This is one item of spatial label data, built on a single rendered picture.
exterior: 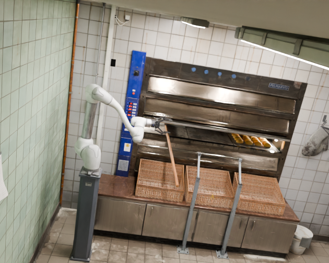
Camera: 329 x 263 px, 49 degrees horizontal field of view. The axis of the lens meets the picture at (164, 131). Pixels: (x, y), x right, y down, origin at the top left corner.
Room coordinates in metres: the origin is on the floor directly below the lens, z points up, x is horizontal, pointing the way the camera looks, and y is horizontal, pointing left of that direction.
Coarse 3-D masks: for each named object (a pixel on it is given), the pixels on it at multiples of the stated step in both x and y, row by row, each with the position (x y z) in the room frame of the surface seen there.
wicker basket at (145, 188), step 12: (144, 168) 4.12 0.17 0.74; (156, 168) 4.14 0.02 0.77; (168, 168) 4.15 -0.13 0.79; (180, 168) 4.17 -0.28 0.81; (144, 180) 4.09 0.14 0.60; (156, 180) 4.10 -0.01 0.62; (168, 180) 4.12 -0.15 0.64; (180, 180) 4.13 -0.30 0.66; (144, 192) 3.80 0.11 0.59; (156, 192) 3.85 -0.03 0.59; (168, 192) 3.71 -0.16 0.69; (180, 192) 3.72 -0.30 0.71
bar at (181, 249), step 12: (144, 144) 3.82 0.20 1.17; (216, 156) 3.87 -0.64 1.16; (228, 156) 3.90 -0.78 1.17; (240, 168) 3.83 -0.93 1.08; (240, 180) 3.73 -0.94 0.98; (240, 192) 3.68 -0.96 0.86; (192, 204) 3.63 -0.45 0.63; (228, 228) 3.67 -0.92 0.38; (180, 252) 3.59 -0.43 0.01; (216, 252) 3.71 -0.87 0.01
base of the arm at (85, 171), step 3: (84, 168) 3.20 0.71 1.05; (99, 168) 3.32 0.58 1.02; (81, 171) 3.19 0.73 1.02; (84, 171) 3.19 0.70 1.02; (87, 171) 3.18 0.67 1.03; (90, 171) 3.17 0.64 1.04; (93, 171) 3.19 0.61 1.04; (96, 171) 3.20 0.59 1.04; (99, 171) 3.26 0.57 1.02; (84, 174) 3.16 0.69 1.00; (87, 174) 3.17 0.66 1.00; (90, 174) 3.14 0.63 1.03; (93, 174) 3.17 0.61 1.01; (96, 174) 3.18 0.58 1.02
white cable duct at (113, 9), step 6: (114, 6) 4.12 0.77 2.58; (114, 12) 4.12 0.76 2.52; (114, 18) 4.12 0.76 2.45; (108, 36) 4.12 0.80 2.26; (108, 42) 4.12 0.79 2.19; (108, 48) 4.12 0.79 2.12; (108, 54) 4.12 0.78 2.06; (108, 60) 4.12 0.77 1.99; (108, 66) 4.12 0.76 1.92; (108, 72) 4.13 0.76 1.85; (102, 108) 4.12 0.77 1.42; (102, 114) 4.12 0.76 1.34; (102, 120) 4.12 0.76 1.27; (96, 144) 4.12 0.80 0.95
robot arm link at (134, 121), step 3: (132, 117) 3.61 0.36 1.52; (135, 117) 3.60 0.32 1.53; (138, 117) 3.60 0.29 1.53; (141, 117) 3.61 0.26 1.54; (132, 120) 3.57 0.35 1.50; (135, 120) 3.57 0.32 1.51; (138, 120) 3.57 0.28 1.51; (141, 120) 3.58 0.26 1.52; (144, 120) 3.59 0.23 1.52; (132, 123) 3.57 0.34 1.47; (135, 123) 3.56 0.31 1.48; (138, 123) 3.55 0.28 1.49; (141, 123) 3.55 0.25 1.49; (144, 123) 3.58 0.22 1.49; (135, 126) 3.54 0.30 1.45; (141, 126) 3.53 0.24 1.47; (144, 126) 3.58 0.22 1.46
